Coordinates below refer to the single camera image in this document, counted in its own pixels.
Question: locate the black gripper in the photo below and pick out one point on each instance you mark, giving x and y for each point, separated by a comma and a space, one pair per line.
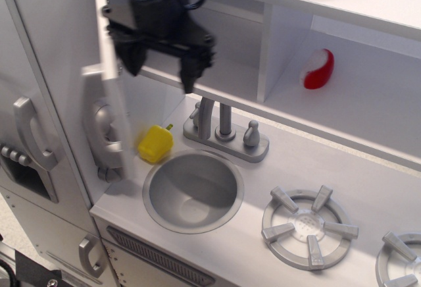
164, 26

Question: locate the white toy microwave door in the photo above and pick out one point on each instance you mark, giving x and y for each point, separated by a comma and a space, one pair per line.
113, 91

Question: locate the grey microwave door handle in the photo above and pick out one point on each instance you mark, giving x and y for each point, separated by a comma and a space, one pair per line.
92, 90

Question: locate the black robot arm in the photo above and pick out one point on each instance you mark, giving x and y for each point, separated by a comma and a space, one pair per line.
164, 26

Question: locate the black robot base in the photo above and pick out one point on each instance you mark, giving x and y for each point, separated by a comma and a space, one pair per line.
19, 270

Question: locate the yellow toy bell pepper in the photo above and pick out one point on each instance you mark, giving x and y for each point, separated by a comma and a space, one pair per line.
157, 142

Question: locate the grey toy faucet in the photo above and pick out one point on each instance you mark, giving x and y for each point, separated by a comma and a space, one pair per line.
222, 134

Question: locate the round silver sink bowl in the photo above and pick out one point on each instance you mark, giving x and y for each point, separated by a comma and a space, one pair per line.
193, 192

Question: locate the red white toy apple slice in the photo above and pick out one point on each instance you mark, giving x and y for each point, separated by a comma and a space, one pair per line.
317, 70

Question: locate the grey fridge ice dispenser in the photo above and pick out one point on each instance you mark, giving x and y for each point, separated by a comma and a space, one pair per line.
20, 168

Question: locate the grey oven vent panel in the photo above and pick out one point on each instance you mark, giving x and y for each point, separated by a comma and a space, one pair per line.
161, 259

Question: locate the grey toy stove burner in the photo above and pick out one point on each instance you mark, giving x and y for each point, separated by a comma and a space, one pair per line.
306, 229

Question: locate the grey toy wall phone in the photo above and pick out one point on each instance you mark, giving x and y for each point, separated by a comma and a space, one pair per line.
105, 173

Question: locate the grey fridge door handle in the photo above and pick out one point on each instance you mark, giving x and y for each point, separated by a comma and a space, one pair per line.
24, 113

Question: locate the grey lower fridge handle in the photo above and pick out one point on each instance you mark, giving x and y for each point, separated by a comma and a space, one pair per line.
91, 260

